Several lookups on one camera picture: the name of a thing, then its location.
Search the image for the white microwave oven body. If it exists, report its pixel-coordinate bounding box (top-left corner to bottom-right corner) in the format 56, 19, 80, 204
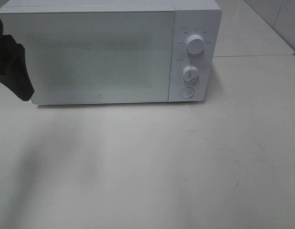
0, 0, 222, 104

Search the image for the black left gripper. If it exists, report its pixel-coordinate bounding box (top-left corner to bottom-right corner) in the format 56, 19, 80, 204
0, 35, 34, 101

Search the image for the white timer knob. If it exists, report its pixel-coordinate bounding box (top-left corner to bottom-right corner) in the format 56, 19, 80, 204
182, 65, 200, 83

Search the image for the round white door button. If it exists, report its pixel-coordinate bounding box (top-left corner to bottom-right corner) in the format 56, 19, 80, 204
179, 87, 195, 99

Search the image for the white microwave door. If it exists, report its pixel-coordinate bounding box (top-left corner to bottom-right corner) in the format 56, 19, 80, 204
0, 11, 174, 104

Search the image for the upper white round knob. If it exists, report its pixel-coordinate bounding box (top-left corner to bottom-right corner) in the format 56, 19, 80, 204
186, 34, 205, 55

